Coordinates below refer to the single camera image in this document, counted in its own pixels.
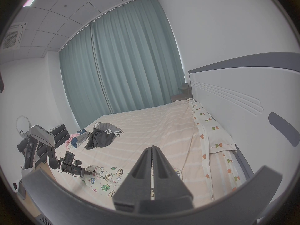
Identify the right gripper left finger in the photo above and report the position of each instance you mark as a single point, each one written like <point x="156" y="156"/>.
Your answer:
<point x="136" y="181"/>

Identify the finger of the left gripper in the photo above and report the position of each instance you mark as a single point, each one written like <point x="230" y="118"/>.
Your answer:
<point x="90" y="172"/>

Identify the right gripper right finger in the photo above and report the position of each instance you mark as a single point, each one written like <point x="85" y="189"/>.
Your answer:
<point x="171" y="184"/>

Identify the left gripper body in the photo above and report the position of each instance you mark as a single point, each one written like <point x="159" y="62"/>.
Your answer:
<point x="77" y="171"/>

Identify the white printed pyjama top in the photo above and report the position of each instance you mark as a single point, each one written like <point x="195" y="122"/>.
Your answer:
<point x="107" y="181"/>

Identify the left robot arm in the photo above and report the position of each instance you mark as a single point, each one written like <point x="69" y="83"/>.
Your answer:
<point x="42" y="137"/>

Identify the pink garment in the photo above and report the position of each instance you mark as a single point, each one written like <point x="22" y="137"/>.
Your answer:
<point x="68" y="143"/>

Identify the white and blue sweater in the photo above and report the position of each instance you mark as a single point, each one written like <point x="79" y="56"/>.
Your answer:
<point x="80" y="136"/>

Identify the black garment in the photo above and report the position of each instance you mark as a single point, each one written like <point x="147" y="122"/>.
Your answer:
<point x="103" y="139"/>

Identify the grey and white garment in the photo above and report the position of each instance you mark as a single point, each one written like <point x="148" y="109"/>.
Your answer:
<point x="107" y="125"/>

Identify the bed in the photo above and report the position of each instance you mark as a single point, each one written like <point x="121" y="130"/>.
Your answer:
<point x="164" y="130"/>

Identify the blue-green curtain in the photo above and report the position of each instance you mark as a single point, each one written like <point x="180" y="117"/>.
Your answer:
<point x="84" y="83"/>
<point x="138" y="55"/>

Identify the grey bedside table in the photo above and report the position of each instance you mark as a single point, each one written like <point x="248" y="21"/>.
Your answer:
<point x="180" y="95"/>

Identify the ceiling air conditioner unit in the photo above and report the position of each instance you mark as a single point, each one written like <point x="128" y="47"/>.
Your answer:
<point x="13" y="36"/>

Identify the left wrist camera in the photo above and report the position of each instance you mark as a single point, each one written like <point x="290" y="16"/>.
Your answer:
<point x="78" y="162"/>

